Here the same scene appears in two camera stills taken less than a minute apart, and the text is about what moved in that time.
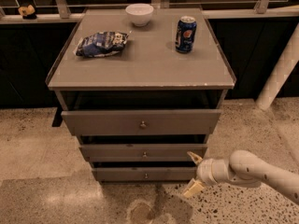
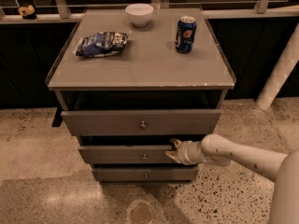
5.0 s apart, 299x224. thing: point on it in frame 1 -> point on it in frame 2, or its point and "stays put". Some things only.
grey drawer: x=143 y=152 stays put
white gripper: x=205 y=173 -> x=183 y=152
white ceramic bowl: x=140 y=13 stays put
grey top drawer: x=142 y=122 stays put
